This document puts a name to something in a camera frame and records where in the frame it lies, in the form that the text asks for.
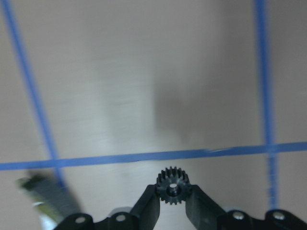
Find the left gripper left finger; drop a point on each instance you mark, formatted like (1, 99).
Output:
(146, 211)

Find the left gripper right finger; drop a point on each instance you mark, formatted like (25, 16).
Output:
(201, 210)

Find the olive curved brake shoe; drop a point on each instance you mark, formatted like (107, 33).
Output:
(48, 197)

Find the black bearing gear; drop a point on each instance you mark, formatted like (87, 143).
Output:
(173, 185)

